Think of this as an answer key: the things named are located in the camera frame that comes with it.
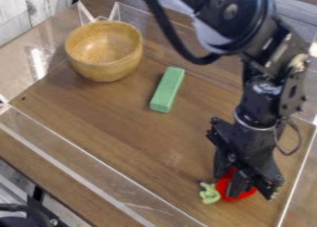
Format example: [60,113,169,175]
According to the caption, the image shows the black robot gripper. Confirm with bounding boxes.
[207,117,285,200]

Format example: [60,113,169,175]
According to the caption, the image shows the red plush strawberry toy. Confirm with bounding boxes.
[198,167,258,205]

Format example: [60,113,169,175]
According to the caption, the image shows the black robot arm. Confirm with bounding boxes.
[143,0,309,199]

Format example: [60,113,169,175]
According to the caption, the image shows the green rectangular block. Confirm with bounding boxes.
[150,67,185,113]

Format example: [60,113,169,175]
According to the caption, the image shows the wooden bowl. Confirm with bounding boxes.
[64,20,143,82]

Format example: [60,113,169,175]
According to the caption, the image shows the clear acrylic tray enclosure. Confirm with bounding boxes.
[0,1,317,227]

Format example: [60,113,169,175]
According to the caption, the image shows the black clamp mount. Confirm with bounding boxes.
[27,186,70,227]

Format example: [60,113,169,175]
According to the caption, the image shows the black cable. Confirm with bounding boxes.
[0,202,54,227]

